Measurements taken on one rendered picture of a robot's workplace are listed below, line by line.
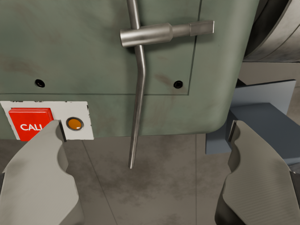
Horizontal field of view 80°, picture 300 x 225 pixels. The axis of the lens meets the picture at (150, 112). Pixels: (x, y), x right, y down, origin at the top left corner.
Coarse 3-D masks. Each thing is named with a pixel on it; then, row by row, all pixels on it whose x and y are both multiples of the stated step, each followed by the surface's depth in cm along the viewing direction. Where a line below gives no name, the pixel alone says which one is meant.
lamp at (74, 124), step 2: (70, 120) 30; (72, 120) 30; (74, 120) 30; (76, 120) 30; (68, 122) 30; (70, 122) 30; (72, 122) 30; (74, 122) 30; (76, 122) 30; (78, 122) 30; (68, 124) 30; (70, 124) 30; (72, 124) 30; (74, 124) 30; (76, 124) 30; (78, 124) 30; (80, 124) 30; (70, 126) 30; (72, 126) 30; (74, 126) 30; (76, 126) 30; (78, 126) 30; (80, 126) 30; (72, 128) 31; (74, 128) 31; (76, 128) 31; (78, 128) 31
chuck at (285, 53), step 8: (296, 32) 28; (288, 40) 29; (296, 40) 29; (280, 48) 31; (288, 48) 31; (296, 48) 31; (272, 56) 34; (280, 56) 34; (288, 56) 34; (296, 56) 34
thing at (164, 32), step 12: (156, 24) 22; (168, 24) 22; (192, 24) 22; (204, 24) 22; (120, 36) 22; (132, 36) 22; (144, 36) 22; (156, 36) 22; (168, 36) 22; (180, 36) 23
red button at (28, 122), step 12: (12, 108) 28; (24, 108) 28; (36, 108) 29; (48, 108) 29; (12, 120) 28; (24, 120) 28; (36, 120) 29; (48, 120) 29; (24, 132) 30; (36, 132) 30
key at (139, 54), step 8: (128, 0) 20; (136, 0) 20; (128, 8) 21; (136, 8) 21; (136, 16) 21; (136, 24) 21; (136, 48) 23; (136, 56) 24; (144, 56) 24; (144, 64) 24; (144, 72) 25; (144, 80) 25; (136, 88) 26; (144, 88) 26; (136, 96) 27; (136, 104) 27; (136, 112) 28; (136, 120) 29; (136, 128) 30; (136, 136) 31; (136, 144) 32
